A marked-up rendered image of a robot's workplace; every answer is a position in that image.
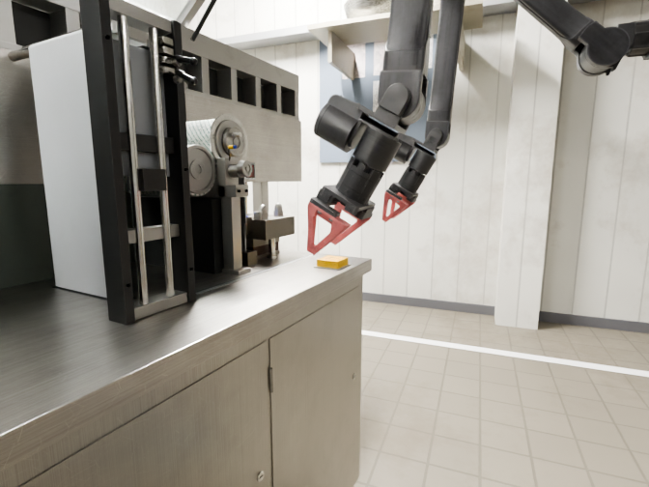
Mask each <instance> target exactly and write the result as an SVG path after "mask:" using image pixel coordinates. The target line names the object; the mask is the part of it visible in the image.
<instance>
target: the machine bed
mask: <svg viewBox="0 0 649 487"><path fill-rule="evenodd" d="M279 250H280V253H279V254H276V255H277V258H274V259H269V258H267V257H266V258H262V259H259V260H257V264H255V265H252V266H248V267H247V266H243V267H247V268H251V272H248V273H244V274H241V275H234V274H228V273H222V272H220V273H217V274H213V273H206V272H194V273H195V291H196V292H197V291H200V290H203V289H206V288H209V287H212V286H214V285H217V284H220V283H223V282H226V281H230V280H233V279H236V278H239V277H242V276H245V275H248V274H251V273H254V272H258V271H261V270H264V269H267V268H270V267H273V266H276V265H279V264H282V263H286V262H289V261H292V260H295V259H297V258H300V257H303V256H306V255H309V254H311V253H310V252H303V251H293V250H285V249H279ZM327 255H331V256H341V257H348V258H349V264H351V265H350V266H348V267H346V268H344V269H342V270H340V271H336V270H328V269H320V268H314V266H317V259H320V258H322V257H325V256H327ZM146 269H147V281H148V295H149V297H151V296H155V295H158V294H161V293H165V292H166V286H165V271H164V267H162V266H157V265H150V264H146ZM371 270H372V259H370V258H360V257H351V256H342V255H332V254H322V253H317V255H314V256H311V257H308V258H305V259H302V260H299V261H296V262H293V263H291V264H288V265H285V266H282V267H280V268H277V269H274V270H271V271H268V272H263V273H260V274H257V275H254V276H251V277H248V278H246V279H243V280H240V281H237V282H234V283H231V284H228V285H225V286H223V287H220V288H217V289H214V290H211V291H208V292H206V293H203V294H200V295H196V301H193V302H186V303H183V304H180V305H177V306H174V307H172V308H169V309H166V310H163V311H160V312H157V313H155V314H153V315H150V316H147V317H144V318H141V319H138V320H135V323H132V324H129V325H123V324H120V323H116V322H112V321H109V316H108V305H107V301H106V300H102V299H98V298H94V297H89V296H85V295H81V294H77V293H73V292H69V291H65V290H61V289H56V288H52V287H54V286H56V283H55V278H52V279H47V280H43V281H38V282H33V283H28V284H23V285H19V286H14V287H10V288H5V289H0V472H2V471H4V470H6V469H8V468H10V467H11V466H13V465H15V464H17V463H19V462H21V461H22V460H24V459H26V458H28V457H30V456H32V455H33V454H35V453H37V452H39V451H41V450H43V449H44V448H46V447H48V446H50V445H52V444H54V443H56V442H58V441H60V440H62V439H64V438H65V437H66V436H68V435H70V434H72V433H74V432H76V431H77V430H79V429H81V428H83V427H85V426H87V425H88V424H90V423H92V422H94V421H96V420H98V419H99V418H101V417H103V416H105V415H108V414H109V413H111V412H113V411H115V410H117V409H119V408H120V407H122V406H124V405H125V404H127V403H129V402H130V401H132V400H134V399H136V398H138V397H140V396H141V395H143V394H145V393H147V392H149V391H151V390H152V389H154V388H156V387H159V386H161V385H163V384H164V383H166V382H168V381H170V380H172V379H174V378H175V377H177V376H179V375H181V374H183V373H184V372H185V371H187V370H189V369H191V368H193V367H195V366H196V365H198V364H200V363H202V362H204V361H206V360H207V359H209V358H212V357H214V356H216V355H217V354H219V353H221V352H223V351H225V350H227V349H228V348H230V347H232V346H234V345H236V344H238V343H240V342H241V341H242V340H244V339H246V338H248V337H250V336H251V335H253V334H255V333H257V332H259V331H261V330H262V329H265V328H267V327H269V326H271V325H272V324H274V323H276V322H278V321H280V320H282V319H283V318H285V317H287V316H289V315H291V314H293V313H294V312H296V311H298V310H300V309H301V308H303V307H304V306H306V305H308V304H310V303H312V302H314V301H316V300H318V299H320V298H322V297H324V296H326V295H327V294H329V293H331V292H333V291H335V290H337V289H338V288H340V287H342V286H344V285H346V284H348V283H349V282H351V281H353V280H355V279H357V278H359V277H360V276H362V275H363V274H365V273H367V272H369V271H371Z"/></svg>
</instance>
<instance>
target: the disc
mask: <svg viewBox="0 0 649 487"><path fill-rule="evenodd" d="M226 120H232V121H234V122H236V123H237V124H238V125H239V126H240V128H241V129H242V131H243V134H244V138H245V152H244V155H243V157H242V159H241V160H245V158H246V155H247V149H248V142H247V136H246V132H245V129H244V127H243V125H242V123H241V122H240V120H239V119H238V118H237V117H235V116H234V115H232V114H221V115H219V116H218V117H216V118H215V120H214V121H213V123H212V126H211V131H210V145H211V150H212V154H213V156H214V158H215V160H216V161H217V159H218V158H221V157H220V155H219V153H218V151H217V149H216V146H215V133H216V130H217V128H218V126H219V125H220V123H222V122H223V121H226Z"/></svg>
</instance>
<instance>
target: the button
mask: <svg viewBox="0 0 649 487"><path fill-rule="evenodd" d="M348 264H349V258H348V257H341V256H331V255H327V256H325V257H322V258H320V259H317V267H325V268H333V269H340V268H342V267H344V266H347V265H348Z"/></svg>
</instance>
